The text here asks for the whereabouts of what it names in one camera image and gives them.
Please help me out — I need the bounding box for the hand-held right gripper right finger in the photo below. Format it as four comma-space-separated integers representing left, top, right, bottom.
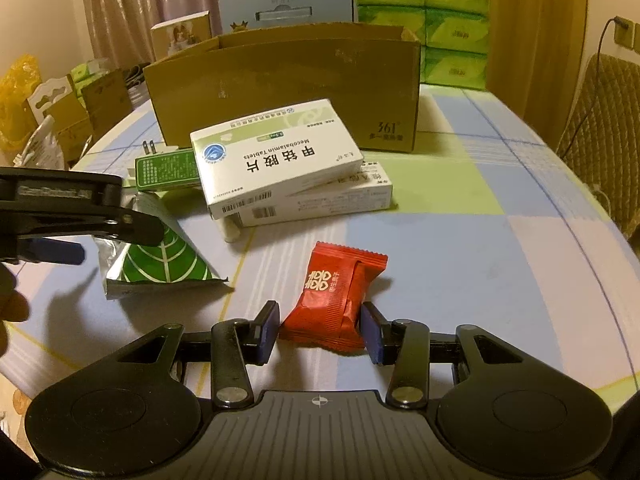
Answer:
359, 302, 531, 408

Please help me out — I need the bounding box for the large white medicine box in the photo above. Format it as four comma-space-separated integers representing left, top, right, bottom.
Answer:
190, 98, 365, 221

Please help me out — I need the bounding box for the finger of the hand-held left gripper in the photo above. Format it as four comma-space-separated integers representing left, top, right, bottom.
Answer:
0, 208, 166, 248
0, 237, 86, 266

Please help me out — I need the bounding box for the long white ointment box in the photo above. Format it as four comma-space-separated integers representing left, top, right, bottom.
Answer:
239, 161, 394, 228

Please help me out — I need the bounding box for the wall socket with cable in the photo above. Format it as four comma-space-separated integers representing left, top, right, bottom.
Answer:
596, 16, 640, 58

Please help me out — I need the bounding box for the small green box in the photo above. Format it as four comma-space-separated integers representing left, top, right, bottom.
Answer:
134, 147, 203, 192

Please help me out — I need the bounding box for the small figure-print box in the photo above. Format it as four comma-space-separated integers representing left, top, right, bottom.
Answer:
151, 11, 212, 61

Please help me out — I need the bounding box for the checkered cloth desktop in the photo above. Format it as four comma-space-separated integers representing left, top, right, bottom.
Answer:
0, 82, 640, 461

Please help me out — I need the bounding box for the small white object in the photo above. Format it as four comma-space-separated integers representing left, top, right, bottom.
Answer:
223, 212, 242, 245

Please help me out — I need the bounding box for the light blue box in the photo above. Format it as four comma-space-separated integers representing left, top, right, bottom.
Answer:
218, 0, 356, 37

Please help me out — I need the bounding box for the wooden door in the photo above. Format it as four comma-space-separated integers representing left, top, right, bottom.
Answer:
446, 0, 589, 148

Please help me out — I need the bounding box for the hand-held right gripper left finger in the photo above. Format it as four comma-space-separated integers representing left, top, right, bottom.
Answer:
107, 301, 281, 409

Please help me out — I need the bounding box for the white hanging card packaging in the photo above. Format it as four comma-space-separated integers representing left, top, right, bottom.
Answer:
22, 76, 77, 126

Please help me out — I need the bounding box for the silver foil bag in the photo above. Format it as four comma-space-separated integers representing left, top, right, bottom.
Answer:
12, 115, 72, 171

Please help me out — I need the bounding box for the chair with quilted cover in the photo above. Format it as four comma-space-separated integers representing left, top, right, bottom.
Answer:
554, 52, 640, 242

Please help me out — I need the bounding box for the stack of green tissue packs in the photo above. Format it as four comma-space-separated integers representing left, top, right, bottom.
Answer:
353, 0, 491, 92

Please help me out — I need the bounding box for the red candy packet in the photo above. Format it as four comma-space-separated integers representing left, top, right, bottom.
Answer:
278, 241, 389, 356

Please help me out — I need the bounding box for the single green tissue pack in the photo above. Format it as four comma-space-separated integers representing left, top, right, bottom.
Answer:
70, 59, 114, 93

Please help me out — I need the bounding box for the brown cardboard box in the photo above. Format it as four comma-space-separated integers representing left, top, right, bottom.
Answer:
143, 21, 422, 154

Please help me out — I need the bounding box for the white plug charger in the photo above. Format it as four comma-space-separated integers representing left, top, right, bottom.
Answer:
141, 139, 196, 161

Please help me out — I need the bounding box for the green leaf-print foil packet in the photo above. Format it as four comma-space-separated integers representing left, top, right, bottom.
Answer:
92, 191, 236, 301

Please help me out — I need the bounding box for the yellow plastic bag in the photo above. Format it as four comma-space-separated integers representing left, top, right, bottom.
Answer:
0, 55, 44, 152

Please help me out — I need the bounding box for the person's left hand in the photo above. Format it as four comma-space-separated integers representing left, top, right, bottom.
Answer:
0, 260, 30, 357

